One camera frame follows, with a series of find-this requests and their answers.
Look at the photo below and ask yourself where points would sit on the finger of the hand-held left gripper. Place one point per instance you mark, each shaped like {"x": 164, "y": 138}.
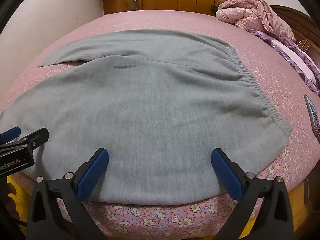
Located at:
{"x": 37, "y": 136}
{"x": 12, "y": 132}

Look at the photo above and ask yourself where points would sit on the bed with pink floral sheet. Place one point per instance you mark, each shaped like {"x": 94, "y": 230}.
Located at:
{"x": 275, "y": 67}

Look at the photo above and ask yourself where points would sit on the purple ruffled pillow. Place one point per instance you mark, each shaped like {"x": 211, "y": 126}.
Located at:
{"x": 297, "y": 55}

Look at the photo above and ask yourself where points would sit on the dark wooden headboard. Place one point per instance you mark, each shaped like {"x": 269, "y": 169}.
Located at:
{"x": 307, "y": 30}

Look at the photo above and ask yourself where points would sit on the small black object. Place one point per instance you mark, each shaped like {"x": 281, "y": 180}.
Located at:
{"x": 214, "y": 8}

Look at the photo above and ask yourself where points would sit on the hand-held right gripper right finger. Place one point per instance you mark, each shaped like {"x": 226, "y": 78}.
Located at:
{"x": 226, "y": 177}

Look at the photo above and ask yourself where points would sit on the grey pants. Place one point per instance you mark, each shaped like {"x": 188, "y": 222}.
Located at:
{"x": 150, "y": 105}

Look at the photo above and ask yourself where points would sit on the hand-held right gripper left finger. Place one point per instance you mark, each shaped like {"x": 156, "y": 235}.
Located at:
{"x": 92, "y": 177}

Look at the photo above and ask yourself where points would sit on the pink quilted comforter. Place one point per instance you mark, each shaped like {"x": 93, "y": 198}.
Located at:
{"x": 250, "y": 12}

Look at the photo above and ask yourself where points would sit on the smartphone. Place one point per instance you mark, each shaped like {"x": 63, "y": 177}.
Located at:
{"x": 313, "y": 115}

